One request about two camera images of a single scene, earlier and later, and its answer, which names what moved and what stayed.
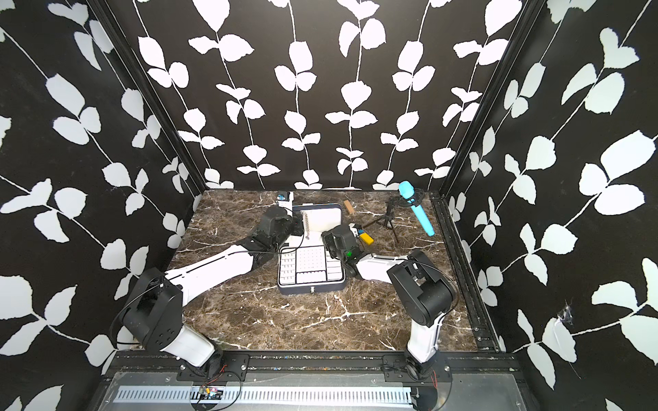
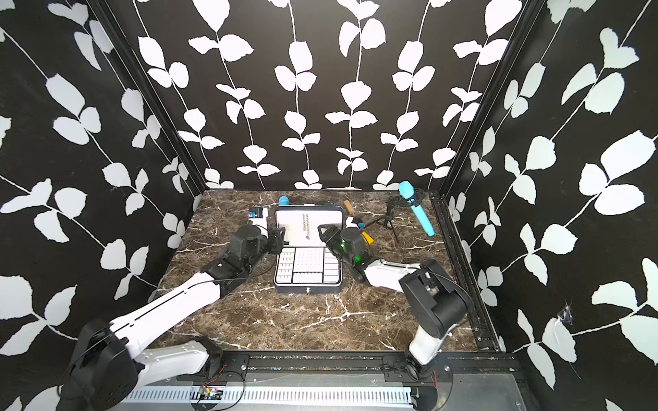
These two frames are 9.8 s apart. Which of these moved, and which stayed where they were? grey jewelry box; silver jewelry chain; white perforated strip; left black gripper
Moved: left black gripper
Stayed: silver jewelry chain; grey jewelry box; white perforated strip
